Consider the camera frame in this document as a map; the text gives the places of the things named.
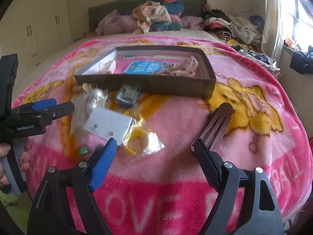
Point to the person's left hand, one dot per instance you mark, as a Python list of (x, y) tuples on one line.
[(24, 161)]

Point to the pink plush green-eyed toy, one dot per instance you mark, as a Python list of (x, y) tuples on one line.
[(89, 143)]

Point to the pink fluffy cushion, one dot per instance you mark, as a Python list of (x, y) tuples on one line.
[(193, 22)]

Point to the clear box of rhinestone clips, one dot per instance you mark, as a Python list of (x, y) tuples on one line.
[(128, 94)]

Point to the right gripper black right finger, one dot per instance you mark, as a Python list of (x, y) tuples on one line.
[(216, 171)]

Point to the dark shallow cardboard box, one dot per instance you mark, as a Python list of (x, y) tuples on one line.
[(101, 72)]

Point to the white pearl hair accessory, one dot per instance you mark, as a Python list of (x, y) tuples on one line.
[(97, 97)]

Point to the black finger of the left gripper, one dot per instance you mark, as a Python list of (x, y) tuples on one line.
[(48, 115)]

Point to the pink cartoon fleece blanket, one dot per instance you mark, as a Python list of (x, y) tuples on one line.
[(166, 192)]

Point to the beige bed sheet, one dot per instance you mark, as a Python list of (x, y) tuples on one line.
[(27, 76)]

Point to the cream built-in wardrobe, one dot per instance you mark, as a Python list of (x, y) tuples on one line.
[(34, 30)]

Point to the dark blue floral quilt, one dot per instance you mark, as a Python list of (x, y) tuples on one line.
[(175, 9)]

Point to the floral basket of clothes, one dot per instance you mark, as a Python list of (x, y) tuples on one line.
[(265, 61)]

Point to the dark green headboard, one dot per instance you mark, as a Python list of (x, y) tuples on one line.
[(97, 13)]

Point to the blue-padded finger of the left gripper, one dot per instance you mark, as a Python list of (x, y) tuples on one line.
[(35, 106)]

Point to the window with dark frame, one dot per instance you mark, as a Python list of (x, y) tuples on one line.
[(297, 25)]

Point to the pile of assorted clothes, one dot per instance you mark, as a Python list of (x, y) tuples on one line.
[(234, 30)]

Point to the cream curtain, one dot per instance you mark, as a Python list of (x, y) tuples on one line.
[(272, 36)]

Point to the yellow item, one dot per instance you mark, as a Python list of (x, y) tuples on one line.
[(139, 142)]

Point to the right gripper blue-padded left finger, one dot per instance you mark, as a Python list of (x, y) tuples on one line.
[(97, 166)]

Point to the black jacket on windowsill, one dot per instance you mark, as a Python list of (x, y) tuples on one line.
[(302, 62)]

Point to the orange floral crumpled cloth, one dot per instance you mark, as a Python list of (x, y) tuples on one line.
[(149, 13)]

